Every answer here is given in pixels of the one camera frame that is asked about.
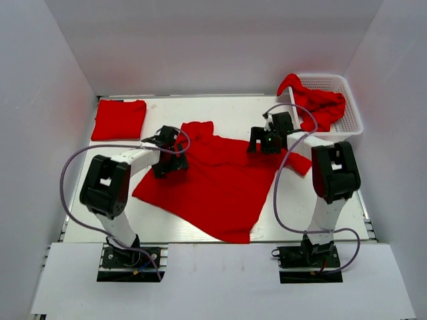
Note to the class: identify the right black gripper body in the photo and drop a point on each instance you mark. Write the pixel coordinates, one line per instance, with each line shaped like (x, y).
(268, 138)

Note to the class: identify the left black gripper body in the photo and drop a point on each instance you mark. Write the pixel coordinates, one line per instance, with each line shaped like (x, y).
(173, 163)

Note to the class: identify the red t shirt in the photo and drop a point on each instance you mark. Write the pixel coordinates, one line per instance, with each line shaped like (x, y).
(119, 120)
(325, 106)
(224, 188)

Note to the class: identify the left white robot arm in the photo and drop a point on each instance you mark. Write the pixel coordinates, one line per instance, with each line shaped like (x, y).
(105, 190)

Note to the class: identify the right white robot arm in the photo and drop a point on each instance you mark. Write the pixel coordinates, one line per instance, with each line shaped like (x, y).
(335, 174)

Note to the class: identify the crumpled red t shirt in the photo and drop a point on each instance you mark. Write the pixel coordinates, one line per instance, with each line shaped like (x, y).
(325, 106)

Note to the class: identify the folded red t shirt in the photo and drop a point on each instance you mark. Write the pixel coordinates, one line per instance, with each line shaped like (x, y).
(119, 120)

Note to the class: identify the white plastic basket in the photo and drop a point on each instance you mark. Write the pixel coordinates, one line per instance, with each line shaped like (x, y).
(349, 125)

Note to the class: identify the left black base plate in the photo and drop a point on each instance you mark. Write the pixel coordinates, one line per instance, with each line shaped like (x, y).
(112, 269)

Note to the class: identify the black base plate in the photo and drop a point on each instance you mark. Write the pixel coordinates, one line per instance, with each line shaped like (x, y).
(112, 269)
(294, 268)

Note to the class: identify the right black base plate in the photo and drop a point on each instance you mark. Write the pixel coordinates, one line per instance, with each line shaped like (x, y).
(294, 268)

